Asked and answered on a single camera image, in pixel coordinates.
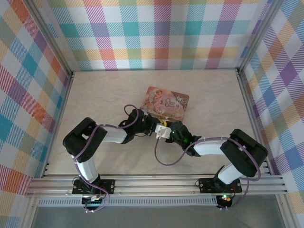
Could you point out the pink decorated tin box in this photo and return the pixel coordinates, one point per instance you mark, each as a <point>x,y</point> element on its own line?
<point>166,102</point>

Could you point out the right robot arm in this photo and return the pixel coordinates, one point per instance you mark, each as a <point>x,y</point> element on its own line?
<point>240,152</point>

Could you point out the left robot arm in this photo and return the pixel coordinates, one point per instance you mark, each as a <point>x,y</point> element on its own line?
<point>80,140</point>

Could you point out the controller board with orange light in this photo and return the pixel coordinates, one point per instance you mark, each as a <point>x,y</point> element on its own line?
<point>225,200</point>

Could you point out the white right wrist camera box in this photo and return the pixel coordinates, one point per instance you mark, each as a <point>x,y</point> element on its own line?
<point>162,132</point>

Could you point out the long aluminium mounting rail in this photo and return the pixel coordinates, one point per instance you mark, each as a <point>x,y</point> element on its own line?
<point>154,185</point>

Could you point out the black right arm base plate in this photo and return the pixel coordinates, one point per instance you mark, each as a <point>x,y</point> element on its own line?
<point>206,185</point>

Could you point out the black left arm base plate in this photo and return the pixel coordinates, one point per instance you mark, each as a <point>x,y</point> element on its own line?
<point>108,186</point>

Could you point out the aluminium table side rail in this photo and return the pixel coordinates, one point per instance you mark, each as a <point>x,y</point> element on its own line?
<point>247,99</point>
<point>65,99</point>

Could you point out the aluminium frame post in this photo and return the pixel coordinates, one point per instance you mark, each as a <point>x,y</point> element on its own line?
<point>51,38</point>
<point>259,33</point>

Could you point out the aluminium frame leg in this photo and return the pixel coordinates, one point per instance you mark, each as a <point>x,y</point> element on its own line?
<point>29,213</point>
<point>285,213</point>

